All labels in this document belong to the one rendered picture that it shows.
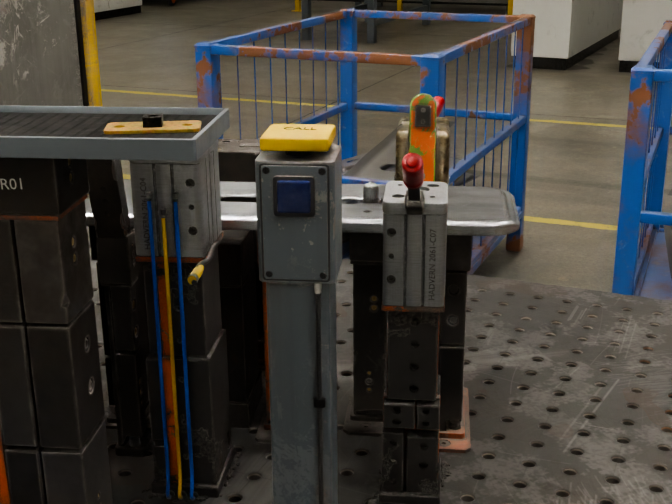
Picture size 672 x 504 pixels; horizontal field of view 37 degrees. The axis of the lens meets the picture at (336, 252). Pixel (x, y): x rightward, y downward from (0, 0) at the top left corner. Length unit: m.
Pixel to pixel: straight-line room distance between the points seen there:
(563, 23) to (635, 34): 0.60
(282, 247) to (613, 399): 0.69
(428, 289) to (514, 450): 0.32
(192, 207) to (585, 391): 0.66
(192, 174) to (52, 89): 3.80
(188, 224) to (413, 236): 0.24
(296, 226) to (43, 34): 3.95
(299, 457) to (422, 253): 0.25
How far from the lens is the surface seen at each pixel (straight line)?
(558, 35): 8.91
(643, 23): 8.84
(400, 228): 1.04
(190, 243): 1.07
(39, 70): 4.76
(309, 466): 0.98
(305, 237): 0.88
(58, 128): 0.94
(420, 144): 1.35
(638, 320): 1.72
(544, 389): 1.45
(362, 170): 3.35
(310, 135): 0.87
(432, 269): 1.05
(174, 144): 0.84
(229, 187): 1.32
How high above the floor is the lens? 1.35
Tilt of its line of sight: 19 degrees down
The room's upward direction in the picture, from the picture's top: straight up
